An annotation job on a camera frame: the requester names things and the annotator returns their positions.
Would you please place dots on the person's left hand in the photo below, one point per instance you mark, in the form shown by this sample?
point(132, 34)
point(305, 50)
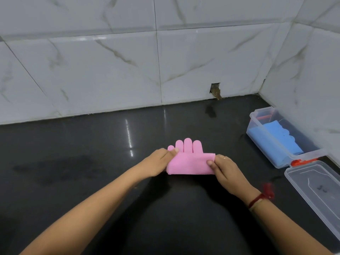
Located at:
point(154, 163)

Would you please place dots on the person's left thumb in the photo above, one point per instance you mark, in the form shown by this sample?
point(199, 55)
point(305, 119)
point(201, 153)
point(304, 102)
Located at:
point(173, 154)

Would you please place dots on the red thread wristband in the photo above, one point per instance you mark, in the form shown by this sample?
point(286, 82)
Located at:
point(261, 197)

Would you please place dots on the person's left forearm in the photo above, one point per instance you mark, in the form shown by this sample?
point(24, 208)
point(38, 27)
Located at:
point(79, 212)

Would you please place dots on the clear plastic container lid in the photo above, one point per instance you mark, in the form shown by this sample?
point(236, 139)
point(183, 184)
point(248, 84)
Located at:
point(316, 193)

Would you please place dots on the clear plastic container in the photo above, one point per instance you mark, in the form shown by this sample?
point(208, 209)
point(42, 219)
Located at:
point(284, 138)

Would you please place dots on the person's right thumb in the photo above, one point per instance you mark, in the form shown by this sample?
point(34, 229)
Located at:
point(211, 165)

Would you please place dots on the blue rubber glove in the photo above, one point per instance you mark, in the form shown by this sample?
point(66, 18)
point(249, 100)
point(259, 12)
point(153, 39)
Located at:
point(280, 142)

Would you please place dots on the pink rubber glove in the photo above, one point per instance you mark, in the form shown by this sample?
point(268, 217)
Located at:
point(191, 161)

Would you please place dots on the person's right forearm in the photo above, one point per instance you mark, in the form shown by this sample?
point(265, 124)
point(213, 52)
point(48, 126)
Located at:
point(288, 231)

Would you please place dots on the person's right hand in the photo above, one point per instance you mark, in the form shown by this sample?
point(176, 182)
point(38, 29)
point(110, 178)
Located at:
point(229, 175)

